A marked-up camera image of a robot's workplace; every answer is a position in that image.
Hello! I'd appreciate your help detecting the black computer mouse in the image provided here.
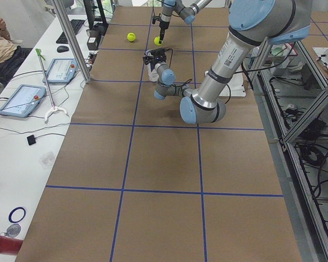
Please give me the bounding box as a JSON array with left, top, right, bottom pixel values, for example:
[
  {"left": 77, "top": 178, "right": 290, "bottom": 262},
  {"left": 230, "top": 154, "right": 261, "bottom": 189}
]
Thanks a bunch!
[{"left": 56, "top": 45, "right": 69, "bottom": 53}]

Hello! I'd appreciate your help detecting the small black square pad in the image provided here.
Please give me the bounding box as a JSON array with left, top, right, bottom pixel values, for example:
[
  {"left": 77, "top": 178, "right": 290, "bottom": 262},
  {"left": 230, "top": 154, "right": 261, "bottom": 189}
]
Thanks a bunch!
[{"left": 26, "top": 134, "right": 36, "bottom": 146}]

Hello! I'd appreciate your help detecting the black keyboard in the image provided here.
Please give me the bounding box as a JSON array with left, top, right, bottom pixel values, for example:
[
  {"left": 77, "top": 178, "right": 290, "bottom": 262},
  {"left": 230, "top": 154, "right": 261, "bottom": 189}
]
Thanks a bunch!
[{"left": 55, "top": 19, "right": 86, "bottom": 45}]

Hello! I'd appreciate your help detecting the white tennis ball can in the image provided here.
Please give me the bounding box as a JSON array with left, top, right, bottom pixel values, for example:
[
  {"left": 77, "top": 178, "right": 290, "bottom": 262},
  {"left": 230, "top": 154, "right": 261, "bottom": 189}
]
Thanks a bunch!
[{"left": 147, "top": 63, "right": 159, "bottom": 82}]

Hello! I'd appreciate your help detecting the blue tape ring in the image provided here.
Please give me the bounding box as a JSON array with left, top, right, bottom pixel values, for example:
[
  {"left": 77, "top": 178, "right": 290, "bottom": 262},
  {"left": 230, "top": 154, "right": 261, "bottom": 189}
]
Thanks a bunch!
[{"left": 8, "top": 206, "right": 26, "bottom": 223}]

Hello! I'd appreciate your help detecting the near teach pendant tablet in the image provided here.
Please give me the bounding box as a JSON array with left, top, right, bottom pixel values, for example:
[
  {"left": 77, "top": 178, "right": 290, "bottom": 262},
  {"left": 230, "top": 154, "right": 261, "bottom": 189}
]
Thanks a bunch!
[{"left": 0, "top": 84, "right": 46, "bottom": 118}]

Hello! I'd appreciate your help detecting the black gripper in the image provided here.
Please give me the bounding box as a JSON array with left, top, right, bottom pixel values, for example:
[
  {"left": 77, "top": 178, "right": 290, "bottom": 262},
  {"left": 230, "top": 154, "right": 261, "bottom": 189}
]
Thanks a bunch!
[
  {"left": 159, "top": 20, "right": 169, "bottom": 44},
  {"left": 143, "top": 53, "right": 166, "bottom": 66}
]

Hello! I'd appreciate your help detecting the white camera stand pedestal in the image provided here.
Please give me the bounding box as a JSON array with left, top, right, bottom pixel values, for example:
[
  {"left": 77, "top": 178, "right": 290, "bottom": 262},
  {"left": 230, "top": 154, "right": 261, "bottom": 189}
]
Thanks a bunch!
[{"left": 219, "top": 74, "right": 246, "bottom": 98}]

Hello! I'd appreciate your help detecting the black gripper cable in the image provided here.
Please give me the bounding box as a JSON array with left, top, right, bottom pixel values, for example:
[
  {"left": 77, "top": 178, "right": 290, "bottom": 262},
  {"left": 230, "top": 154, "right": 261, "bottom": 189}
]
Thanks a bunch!
[{"left": 163, "top": 47, "right": 233, "bottom": 104}]

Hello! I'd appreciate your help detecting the teach pendant tablet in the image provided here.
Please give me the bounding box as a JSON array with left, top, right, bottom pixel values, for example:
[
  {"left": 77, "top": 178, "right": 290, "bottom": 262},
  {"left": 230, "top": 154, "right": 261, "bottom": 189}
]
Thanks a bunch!
[
  {"left": 0, "top": 84, "right": 46, "bottom": 118},
  {"left": 46, "top": 58, "right": 78, "bottom": 85}
]

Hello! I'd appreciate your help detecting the far teach pendant tablet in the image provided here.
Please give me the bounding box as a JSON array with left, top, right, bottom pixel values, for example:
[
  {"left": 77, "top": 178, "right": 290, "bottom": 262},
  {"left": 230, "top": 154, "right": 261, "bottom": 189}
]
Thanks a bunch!
[{"left": 46, "top": 58, "right": 78, "bottom": 85}]

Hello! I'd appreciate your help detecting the long reacher grabber stick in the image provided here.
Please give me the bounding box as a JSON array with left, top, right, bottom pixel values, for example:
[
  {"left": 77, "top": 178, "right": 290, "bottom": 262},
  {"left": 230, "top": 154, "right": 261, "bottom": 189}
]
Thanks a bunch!
[{"left": 35, "top": 48, "right": 69, "bottom": 124}]

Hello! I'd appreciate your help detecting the seated person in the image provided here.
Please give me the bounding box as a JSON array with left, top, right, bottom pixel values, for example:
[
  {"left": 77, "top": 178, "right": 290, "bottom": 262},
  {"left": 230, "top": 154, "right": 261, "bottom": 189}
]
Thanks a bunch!
[{"left": 0, "top": 17, "right": 32, "bottom": 86}]

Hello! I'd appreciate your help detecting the red cylinder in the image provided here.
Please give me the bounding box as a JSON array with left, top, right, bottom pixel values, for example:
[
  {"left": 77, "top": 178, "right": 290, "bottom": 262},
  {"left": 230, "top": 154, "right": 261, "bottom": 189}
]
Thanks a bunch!
[{"left": 0, "top": 235, "right": 23, "bottom": 255}]

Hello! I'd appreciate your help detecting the yellow Wilson tennis ball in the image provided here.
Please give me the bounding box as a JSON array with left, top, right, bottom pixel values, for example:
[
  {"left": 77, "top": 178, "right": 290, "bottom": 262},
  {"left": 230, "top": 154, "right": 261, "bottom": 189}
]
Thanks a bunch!
[{"left": 154, "top": 37, "right": 160, "bottom": 45}]

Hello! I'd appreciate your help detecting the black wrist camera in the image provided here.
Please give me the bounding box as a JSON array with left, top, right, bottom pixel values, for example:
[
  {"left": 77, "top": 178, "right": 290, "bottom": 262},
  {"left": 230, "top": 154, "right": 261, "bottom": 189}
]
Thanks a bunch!
[
  {"left": 148, "top": 47, "right": 167, "bottom": 56},
  {"left": 152, "top": 15, "right": 161, "bottom": 25}
]

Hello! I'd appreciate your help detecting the black box white label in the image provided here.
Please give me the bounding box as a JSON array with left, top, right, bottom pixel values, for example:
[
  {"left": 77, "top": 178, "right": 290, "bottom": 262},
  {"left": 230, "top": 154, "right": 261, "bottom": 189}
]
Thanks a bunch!
[{"left": 87, "top": 24, "right": 107, "bottom": 51}]

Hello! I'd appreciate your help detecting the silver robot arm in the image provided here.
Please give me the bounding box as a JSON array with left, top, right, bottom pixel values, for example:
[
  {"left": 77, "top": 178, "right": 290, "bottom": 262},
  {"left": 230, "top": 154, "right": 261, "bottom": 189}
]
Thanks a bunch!
[
  {"left": 152, "top": 0, "right": 210, "bottom": 44},
  {"left": 143, "top": 0, "right": 312, "bottom": 124}
]

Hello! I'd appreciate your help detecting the silver round lid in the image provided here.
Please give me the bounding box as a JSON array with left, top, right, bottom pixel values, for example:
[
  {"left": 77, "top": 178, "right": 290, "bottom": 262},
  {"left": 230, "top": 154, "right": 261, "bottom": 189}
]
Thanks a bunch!
[{"left": 5, "top": 223, "right": 21, "bottom": 238}]

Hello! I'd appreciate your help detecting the black monitor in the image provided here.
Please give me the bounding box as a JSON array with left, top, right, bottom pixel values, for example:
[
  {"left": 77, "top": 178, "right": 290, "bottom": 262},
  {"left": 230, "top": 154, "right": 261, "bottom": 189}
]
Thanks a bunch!
[{"left": 83, "top": 0, "right": 108, "bottom": 31}]

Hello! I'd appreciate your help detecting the aluminium frame post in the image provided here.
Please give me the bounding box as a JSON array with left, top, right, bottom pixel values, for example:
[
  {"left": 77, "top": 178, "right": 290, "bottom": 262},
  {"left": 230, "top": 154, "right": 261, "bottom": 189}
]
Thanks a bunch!
[{"left": 52, "top": 0, "right": 91, "bottom": 84}]

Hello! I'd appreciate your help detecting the yellow Roland Garros tennis ball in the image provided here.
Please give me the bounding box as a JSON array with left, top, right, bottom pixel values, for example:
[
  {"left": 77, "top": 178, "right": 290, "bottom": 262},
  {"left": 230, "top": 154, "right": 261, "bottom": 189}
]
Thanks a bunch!
[{"left": 127, "top": 32, "right": 136, "bottom": 43}]

